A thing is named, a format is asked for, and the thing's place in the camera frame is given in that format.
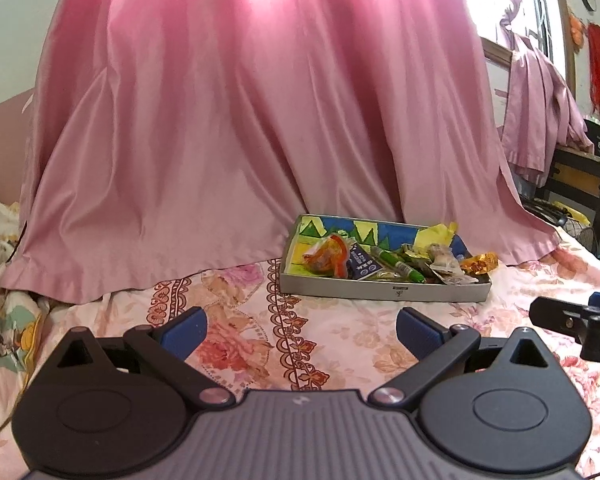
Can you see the black floor fan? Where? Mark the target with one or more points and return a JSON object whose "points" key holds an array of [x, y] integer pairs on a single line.
{"points": [[580, 237]]}

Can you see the gold orange snack wrapper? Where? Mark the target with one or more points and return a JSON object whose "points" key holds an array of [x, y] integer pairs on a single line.
{"points": [[480, 263]]}

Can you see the orange snack packet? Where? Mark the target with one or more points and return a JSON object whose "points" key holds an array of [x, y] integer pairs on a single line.
{"points": [[325, 257]]}

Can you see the black desk with yellow drawers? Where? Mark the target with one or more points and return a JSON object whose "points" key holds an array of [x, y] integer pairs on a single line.
{"points": [[580, 175]]}

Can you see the tied pink window curtain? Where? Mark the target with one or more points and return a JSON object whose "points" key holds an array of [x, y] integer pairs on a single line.
{"points": [[540, 110]]}

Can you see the cartoon print pillow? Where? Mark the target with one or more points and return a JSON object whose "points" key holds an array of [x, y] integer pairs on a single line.
{"points": [[10, 335]]}

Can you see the yellow green snack packet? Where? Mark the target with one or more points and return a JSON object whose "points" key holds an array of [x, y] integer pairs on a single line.
{"points": [[414, 255]]}

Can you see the blue snack packet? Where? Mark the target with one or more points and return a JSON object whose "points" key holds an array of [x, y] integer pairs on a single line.
{"points": [[362, 262]]}

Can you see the grey tray with painted lining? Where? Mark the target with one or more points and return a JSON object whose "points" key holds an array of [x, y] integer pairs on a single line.
{"points": [[340, 287]]}

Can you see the large pink curtain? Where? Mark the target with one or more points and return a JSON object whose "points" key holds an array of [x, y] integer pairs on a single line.
{"points": [[205, 110]]}

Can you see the crumpled yellow paper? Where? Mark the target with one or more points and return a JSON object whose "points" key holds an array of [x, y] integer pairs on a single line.
{"points": [[435, 235]]}

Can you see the green white snack packet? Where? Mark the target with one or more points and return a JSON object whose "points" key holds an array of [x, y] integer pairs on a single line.
{"points": [[397, 261]]}

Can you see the orange hanging decoration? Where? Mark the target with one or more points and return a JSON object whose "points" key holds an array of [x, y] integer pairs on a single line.
{"points": [[577, 30]]}

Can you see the yellow object under desk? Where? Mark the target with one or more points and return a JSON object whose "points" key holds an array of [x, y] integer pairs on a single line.
{"points": [[577, 216]]}

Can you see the window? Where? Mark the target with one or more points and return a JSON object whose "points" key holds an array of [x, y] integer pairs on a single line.
{"points": [[542, 15]]}

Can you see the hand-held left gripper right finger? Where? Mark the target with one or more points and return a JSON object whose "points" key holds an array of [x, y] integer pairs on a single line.
{"points": [[420, 332]]}

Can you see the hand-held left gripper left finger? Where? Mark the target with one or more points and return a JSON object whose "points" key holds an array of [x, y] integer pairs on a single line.
{"points": [[185, 332]]}

